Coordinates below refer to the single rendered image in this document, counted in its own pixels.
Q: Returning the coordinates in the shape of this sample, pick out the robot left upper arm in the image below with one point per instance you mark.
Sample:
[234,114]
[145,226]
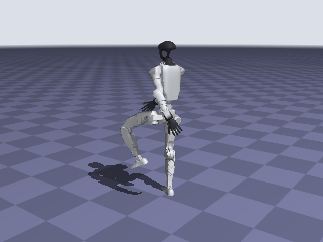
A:
[155,74]

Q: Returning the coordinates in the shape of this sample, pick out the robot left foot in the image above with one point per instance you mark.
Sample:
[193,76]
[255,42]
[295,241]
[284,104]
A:
[143,161]

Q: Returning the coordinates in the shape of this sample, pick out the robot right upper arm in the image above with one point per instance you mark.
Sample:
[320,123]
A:
[182,71]

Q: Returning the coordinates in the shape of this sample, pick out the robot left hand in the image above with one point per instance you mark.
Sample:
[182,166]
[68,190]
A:
[172,125]

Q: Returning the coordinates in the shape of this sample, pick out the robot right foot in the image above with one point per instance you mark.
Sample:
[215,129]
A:
[169,191]

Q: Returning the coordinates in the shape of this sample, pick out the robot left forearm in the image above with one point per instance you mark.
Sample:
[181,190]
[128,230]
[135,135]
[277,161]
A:
[162,103]

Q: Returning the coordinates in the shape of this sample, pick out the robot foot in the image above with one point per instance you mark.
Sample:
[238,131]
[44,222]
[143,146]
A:
[169,191]
[143,161]

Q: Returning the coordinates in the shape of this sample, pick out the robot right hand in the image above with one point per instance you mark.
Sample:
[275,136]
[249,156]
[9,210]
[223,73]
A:
[151,105]

